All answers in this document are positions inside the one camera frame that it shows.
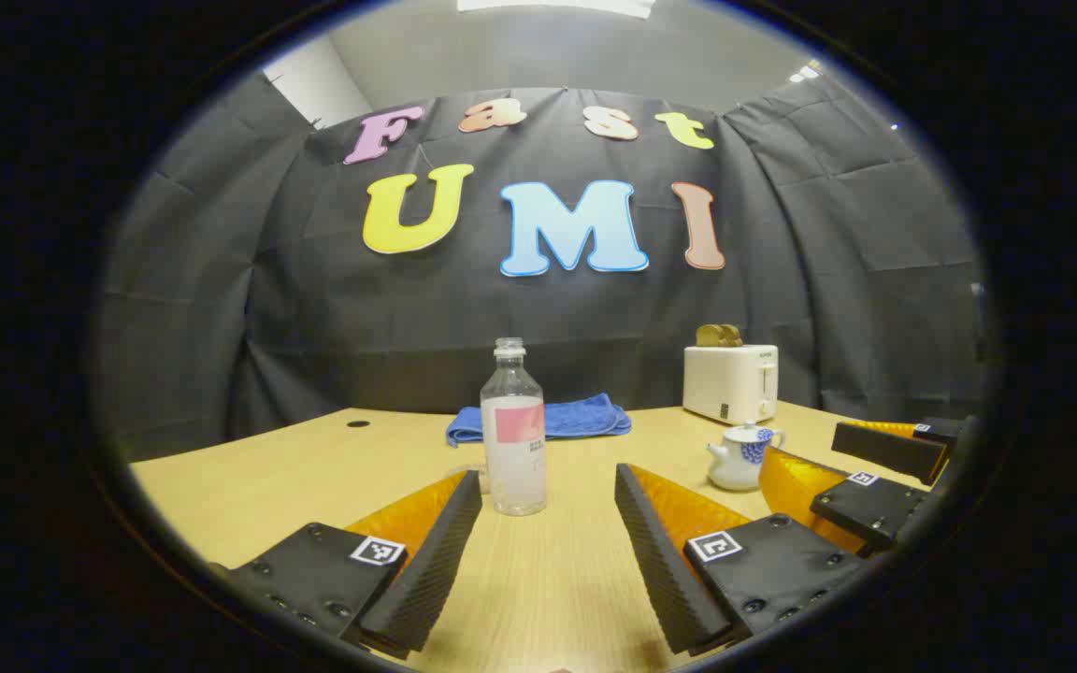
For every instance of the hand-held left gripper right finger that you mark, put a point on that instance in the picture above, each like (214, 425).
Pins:
(660, 570)

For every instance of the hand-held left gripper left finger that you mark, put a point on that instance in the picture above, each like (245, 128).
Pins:
(436, 570)

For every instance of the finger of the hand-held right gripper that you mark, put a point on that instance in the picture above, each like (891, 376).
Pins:
(884, 451)
(866, 509)

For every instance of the white blue teacup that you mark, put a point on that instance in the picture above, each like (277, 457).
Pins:
(739, 467)

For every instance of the clear water bottle pink label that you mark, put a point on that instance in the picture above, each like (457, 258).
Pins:
(512, 449)

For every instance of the white toaster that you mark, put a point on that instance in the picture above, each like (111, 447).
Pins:
(725, 383)

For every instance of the blue folded towel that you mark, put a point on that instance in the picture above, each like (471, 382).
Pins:
(576, 418)

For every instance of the brown toast slice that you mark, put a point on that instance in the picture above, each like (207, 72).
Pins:
(709, 336)
(733, 336)

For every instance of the black backdrop cloth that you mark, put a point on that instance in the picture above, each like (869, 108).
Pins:
(221, 280)

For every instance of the small ceiling light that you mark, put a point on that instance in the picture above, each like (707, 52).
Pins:
(805, 72)

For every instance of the ceiling light panel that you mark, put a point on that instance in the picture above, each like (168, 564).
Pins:
(552, 5)

